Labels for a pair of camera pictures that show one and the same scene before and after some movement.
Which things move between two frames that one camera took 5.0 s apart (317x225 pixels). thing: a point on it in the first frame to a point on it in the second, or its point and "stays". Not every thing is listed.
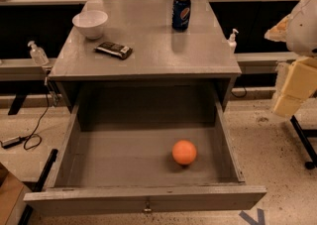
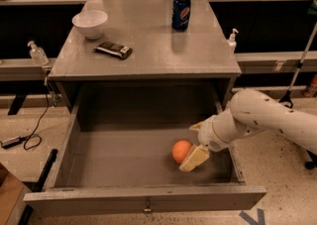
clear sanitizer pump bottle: (38, 55) stays
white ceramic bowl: (90, 23) stays
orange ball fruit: (184, 152) stays
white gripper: (303, 29) to (208, 134)
